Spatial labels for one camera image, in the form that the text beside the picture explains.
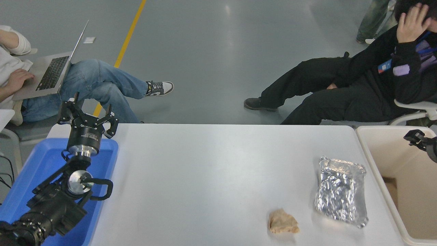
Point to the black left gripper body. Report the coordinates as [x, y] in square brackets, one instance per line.
[85, 136]

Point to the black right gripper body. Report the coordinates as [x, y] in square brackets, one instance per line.
[433, 150]

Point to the silver foil tray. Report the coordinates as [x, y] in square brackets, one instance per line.
[341, 191]

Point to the laptop person's right forearm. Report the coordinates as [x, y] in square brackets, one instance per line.
[4, 94]

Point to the laptop person's left forearm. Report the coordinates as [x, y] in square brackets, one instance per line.
[8, 38]

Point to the laptop person's right hand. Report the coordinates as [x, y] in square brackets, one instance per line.
[17, 80]

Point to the badge person's right hand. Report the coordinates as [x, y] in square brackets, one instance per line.
[332, 86]

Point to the badge person's left hand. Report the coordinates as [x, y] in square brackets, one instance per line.
[411, 25]

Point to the white office chair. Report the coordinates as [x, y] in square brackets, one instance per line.
[416, 106]

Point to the grey chair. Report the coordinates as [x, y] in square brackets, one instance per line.
[34, 129]

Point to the silver laptop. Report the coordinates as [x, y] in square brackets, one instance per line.
[51, 73]

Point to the person with laptop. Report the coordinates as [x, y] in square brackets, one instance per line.
[92, 80]

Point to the blue plastic tray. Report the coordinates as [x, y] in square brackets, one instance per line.
[41, 160]

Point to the large pale plastic bin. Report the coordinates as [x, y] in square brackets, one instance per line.
[409, 205]

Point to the person with badge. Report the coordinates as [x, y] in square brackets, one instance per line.
[358, 92]

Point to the blue name badge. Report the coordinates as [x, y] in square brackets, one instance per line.
[385, 66]

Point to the white paper slip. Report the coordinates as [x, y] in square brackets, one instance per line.
[89, 40]

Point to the standing person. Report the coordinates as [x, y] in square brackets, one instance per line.
[374, 18]

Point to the crumpled tan paper ball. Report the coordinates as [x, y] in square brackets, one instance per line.
[282, 222]

